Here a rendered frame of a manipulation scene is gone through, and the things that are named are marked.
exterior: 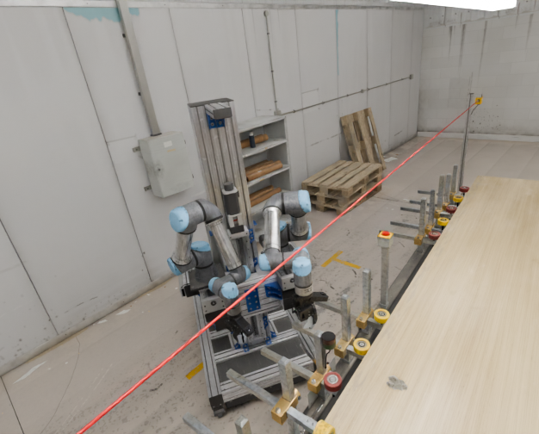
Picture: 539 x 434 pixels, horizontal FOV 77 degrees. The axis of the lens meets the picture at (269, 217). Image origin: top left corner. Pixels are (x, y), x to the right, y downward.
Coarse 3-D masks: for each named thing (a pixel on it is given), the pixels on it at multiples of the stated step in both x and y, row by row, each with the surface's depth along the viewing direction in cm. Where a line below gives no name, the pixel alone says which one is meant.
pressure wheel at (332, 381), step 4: (328, 372) 152; (332, 372) 152; (324, 376) 151; (328, 376) 151; (332, 376) 150; (336, 376) 150; (340, 376) 150; (324, 380) 149; (328, 380) 149; (332, 380) 148; (336, 380) 149; (340, 380) 148; (324, 384) 149; (328, 384) 147; (332, 384) 147; (336, 384) 146; (340, 384) 147; (328, 388) 147; (332, 388) 146; (336, 388) 146; (340, 388) 148; (332, 396) 153
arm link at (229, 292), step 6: (228, 282) 163; (222, 288) 159; (228, 288) 158; (234, 288) 159; (222, 294) 161; (228, 294) 158; (234, 294) 159; (228, 300) 159; (234, 300) 160; (228, 306) 161; (234, 306) 161
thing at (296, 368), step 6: (264, 348) 176; (264, 354) 174; (270, 354) 172; (276, 354) 171; (276, 360) 169; (294, 366) 163; (300, 366) 163; (294, 372) 163; (300, 372) 160; (306, 372) 159; (312, 372) 159; (306, 378) 159
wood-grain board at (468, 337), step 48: (480, 192) 305; (528, 192) 294; (480, 240) 235; (528, 240) 228; (432, 288) 196; (480, 288) 191; (528, 288) 186; (384, 336) 168; (432, 336) 164; (480, 336) 161; (528, 336) 158; (384, 384) 144; (432, 384) 142; (480, 384) 139; (528, 384) 136; (336, 432) 128; (384, 432) 126; (432, 432) 124; (480, 432) 122; (528, 432) 120
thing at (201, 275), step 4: (212, 264) 207; (196, 268) 205; (200, 268) 203; (204, 268) 203; (208, 268) 205; (212, 268) 207; (216, 268) 211; (196, 272) 206; (200, 272) 204; (204, 272) 204; (208, 272) 205; (212, 272) 206; (216, 272) 209; (196, 276) 207; (200, 276) 207; (204, 276) 204; (208, 276) 205; (212, 276) 206; (216, 276) 209; (196, 280) 207; (200, 280) 205; (204, 280) 205; (208, 280) 205
